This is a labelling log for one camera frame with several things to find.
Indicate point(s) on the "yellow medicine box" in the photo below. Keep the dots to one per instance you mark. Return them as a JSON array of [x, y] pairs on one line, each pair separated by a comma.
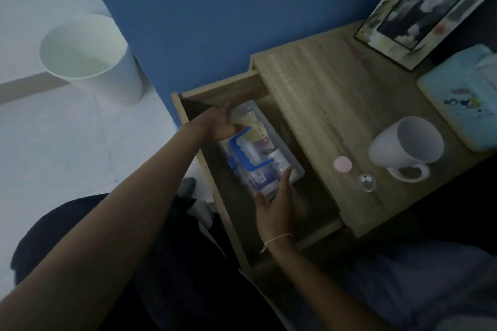
[[254, 131]]

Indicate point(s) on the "person's black trousers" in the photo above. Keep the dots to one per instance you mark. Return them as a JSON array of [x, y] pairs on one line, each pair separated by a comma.
[[186, 265]]

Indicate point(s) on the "clear plastic medicine box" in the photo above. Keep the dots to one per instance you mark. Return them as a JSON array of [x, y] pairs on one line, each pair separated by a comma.
[[289, 164]]

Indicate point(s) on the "wooden nightstand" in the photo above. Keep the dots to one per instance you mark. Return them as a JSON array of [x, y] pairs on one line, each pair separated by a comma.
[[330, 102]]

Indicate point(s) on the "person's left hand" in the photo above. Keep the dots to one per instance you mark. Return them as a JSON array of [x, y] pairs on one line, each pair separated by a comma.
[[215, 125]]

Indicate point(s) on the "pale photo frame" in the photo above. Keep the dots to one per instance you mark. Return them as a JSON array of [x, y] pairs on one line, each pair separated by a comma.
[[423, 5]]

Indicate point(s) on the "pink round lid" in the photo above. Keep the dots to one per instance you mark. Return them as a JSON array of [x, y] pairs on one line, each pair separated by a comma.
[[343, 164]]

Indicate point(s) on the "person's left forearm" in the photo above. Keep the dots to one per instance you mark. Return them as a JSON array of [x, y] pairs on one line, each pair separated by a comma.
[[101, 233]]

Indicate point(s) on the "small white pill bottle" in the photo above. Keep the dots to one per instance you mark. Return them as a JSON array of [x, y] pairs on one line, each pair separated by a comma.
[[277, 158]]

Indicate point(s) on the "small clear pill jar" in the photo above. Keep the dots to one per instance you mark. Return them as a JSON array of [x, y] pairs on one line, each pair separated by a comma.
[[367, 182]]

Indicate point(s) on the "light blue tissue box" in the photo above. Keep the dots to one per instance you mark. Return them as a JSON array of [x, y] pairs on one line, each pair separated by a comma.
[[454, 102]]

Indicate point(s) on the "white tissue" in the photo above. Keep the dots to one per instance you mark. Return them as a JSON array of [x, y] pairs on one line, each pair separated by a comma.
[[489, 71]]

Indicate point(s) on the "white trash bin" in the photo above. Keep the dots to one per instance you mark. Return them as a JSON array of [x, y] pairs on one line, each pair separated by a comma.
[[81, 47]]

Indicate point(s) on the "person's right forearm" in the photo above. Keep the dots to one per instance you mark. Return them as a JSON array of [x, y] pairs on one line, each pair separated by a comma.
[[318, 292]]

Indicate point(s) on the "large white spray bottle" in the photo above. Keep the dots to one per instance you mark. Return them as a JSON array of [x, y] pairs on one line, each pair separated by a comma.
[[260, 179]]

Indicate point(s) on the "white mug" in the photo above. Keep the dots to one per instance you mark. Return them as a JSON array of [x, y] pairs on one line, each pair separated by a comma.
[[396, 144]]

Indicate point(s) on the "pale blue-grey bedding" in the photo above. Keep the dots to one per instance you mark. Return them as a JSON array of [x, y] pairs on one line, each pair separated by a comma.
[[427, 284]]

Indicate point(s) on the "person's right hand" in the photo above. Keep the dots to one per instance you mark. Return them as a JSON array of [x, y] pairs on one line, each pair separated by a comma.
[[277, 218]]

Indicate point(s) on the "wooden drawer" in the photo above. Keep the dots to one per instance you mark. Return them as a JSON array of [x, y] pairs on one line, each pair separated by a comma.
[[310, 202]]

